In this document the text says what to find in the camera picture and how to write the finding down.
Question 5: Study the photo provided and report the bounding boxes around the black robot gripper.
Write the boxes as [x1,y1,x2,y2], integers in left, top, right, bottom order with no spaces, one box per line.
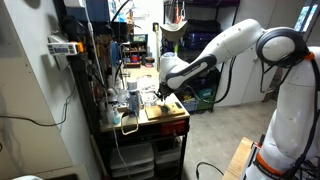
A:
[156,84,173,101]

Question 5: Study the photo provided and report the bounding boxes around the dark blue suitcase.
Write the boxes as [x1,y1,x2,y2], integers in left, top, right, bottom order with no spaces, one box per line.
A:
[183,32,217,49]

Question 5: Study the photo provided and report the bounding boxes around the wooden workbench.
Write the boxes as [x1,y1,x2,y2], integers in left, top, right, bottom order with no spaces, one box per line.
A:
[74,64,192,180]

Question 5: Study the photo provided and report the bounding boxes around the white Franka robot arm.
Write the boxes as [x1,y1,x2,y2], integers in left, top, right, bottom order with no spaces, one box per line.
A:
[159,19,320,180]

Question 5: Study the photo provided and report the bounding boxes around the white spray bottle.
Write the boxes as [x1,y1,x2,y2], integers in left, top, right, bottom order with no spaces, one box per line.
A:
[127,79,140,116]

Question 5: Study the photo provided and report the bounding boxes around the beige hanging hat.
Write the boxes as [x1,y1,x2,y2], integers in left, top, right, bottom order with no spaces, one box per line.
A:
[160,21,187,42]

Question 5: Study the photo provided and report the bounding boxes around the white storage bins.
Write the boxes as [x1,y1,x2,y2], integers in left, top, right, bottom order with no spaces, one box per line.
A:
[109,143,154,180]

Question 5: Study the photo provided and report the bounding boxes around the black floor cable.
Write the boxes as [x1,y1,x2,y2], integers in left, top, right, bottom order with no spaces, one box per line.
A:
[195,161,225,180]

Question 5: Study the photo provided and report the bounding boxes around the black metal shelving rack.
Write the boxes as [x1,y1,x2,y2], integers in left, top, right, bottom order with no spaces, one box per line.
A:
[162,0,241,113]

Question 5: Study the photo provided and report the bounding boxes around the teal handled cleaning brush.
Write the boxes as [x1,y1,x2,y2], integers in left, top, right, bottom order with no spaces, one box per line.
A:
[160,105,170,113]

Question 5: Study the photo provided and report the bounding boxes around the wooden cutting board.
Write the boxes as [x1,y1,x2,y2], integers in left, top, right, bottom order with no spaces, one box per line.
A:
[145,102,185,120]

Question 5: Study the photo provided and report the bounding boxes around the white power strip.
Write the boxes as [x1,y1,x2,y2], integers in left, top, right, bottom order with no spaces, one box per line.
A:
[47,35,84,56]

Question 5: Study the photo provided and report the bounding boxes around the red drawer box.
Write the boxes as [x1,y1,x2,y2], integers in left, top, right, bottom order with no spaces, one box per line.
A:
[161,120,186,135]

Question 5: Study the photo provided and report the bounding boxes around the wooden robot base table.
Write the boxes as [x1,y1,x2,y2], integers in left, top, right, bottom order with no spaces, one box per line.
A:
[222,137,253,180]

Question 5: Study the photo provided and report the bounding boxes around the blue hand sanitizer bottle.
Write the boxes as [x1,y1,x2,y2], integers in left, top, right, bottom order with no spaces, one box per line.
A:
[113,107,120,124]

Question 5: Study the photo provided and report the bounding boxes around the white hanging wire loop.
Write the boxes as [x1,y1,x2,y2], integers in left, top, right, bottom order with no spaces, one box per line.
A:
[120,111,140,136]

